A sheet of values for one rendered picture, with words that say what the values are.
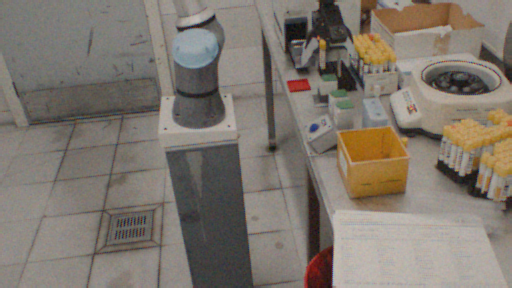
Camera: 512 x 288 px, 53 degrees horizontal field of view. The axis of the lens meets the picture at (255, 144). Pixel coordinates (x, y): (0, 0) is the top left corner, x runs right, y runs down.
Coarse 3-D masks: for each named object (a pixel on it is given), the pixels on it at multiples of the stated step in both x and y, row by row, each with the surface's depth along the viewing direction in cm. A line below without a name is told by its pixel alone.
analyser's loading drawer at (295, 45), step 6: (288, 42) 182; (294, 42) 174; (300, 42) 175; (294, 48) 171; (300, 48) 171; (294, 54) 172; (300, 54) 172; (294, 60) 170; (300, 60) 167; (312, 60) 168; (300, 66) 168; (306, 66) 169
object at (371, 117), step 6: (366, 102) 131; (372, 102) 131; (378, 102) 131; (366, 108) 129; (372, 108) 128; (378, 108) 128; (366, 114) 130; (372, 114) 126; (378, 114) 126; (384, 114) 126; (366, 120) 130; (372, 120) 124; (378, 120) 125; (384, 120) 125; (366, 126) 131; (372, 126) 125; (378, 126) 125; (384, 126) 125
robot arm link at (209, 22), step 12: (180, 0) 136; (192, 0) 136; (204, 0) 139; (180, 12) 138; (192, 12) 138; (204, 12) 139; (180, 24) 139; (192, 24) 138; (204, 24) 139; (216, 24) 142; (216, 36) 141
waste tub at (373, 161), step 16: (368, 128) 121; (384, 128) 121; (352, 144) 123; (368, 144) 123; (384, 144) 124; (400, 144) 115; (352, 160) 126; (368, 160) 126; (384, 160) 110; (400, 160) 111; (352, 176) 112; (368, 176) 112; (384, 176) 113; (400, 176) 113; (352, 192) 115; (368, 192) 115; (384, 192) 115; (400, 192) 116
